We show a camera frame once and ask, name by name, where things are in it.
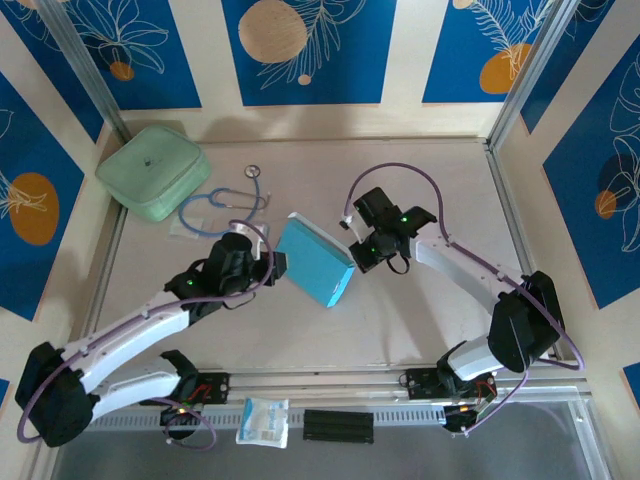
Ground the blue and white paper box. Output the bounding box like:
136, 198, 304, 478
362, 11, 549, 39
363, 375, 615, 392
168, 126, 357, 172
274, 212, 357, 310

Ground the blue stethoscope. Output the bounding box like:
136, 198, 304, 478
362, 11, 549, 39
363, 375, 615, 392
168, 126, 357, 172
178, 164, 275, 236

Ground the mint green zipper pouch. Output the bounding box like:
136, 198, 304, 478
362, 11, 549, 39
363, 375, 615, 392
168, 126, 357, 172
94, 124, 212, 224

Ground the white gauze packet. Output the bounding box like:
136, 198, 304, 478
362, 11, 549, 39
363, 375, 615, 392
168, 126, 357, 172
235, 397, 291, 449

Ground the black ribbed block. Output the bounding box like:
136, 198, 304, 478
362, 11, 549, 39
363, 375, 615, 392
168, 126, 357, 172
302, 408, 375, 445

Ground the left black controller board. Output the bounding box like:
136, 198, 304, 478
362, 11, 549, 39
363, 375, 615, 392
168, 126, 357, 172
158, 403, 202, 442

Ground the black controller board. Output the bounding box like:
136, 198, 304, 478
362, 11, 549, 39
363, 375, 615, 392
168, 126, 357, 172
442, 402, 496, 439
158, 403, 202, 442

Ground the right black controller board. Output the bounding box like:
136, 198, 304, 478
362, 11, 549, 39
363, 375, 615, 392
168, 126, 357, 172
442, 402, 496, 439

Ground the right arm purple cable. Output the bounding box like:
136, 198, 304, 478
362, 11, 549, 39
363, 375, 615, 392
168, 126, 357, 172
343, 162, 586, 437

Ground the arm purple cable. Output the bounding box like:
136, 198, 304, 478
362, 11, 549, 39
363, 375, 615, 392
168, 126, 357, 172
17, 219, 279, 450
343, 162, 586, 437

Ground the aluminium table side rail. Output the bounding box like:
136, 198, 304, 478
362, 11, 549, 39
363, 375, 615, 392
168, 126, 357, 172
79, 207, 129, 346
484, 139, 564, 364

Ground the long aluminium mounting rail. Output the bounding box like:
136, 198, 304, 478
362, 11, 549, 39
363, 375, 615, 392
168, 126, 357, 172
42, 368, 591, 412

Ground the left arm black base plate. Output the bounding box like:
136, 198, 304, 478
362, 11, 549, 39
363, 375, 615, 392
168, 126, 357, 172
177, 372, 231, 406

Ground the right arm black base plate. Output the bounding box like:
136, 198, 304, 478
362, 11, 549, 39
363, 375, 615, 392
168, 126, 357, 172
405, 367, 497, 401

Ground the grey slotted cable duct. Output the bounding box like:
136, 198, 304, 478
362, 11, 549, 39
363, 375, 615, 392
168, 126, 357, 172
89, 407, 449, 432

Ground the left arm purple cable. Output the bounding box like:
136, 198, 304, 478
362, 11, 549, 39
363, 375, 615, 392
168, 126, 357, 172
17, 219, 279, 450

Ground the aluminium frame post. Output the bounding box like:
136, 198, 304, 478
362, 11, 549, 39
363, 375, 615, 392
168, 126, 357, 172
487, 0, 586, 151
34, 0, 132, 146

